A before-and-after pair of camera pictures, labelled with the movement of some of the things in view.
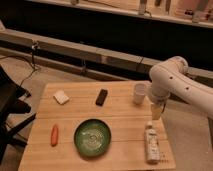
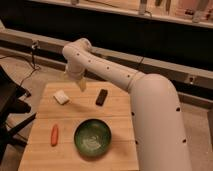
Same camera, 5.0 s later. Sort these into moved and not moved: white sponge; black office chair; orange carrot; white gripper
Moved: white gripper
Not moved: black office chair; white sponge; orange carrot
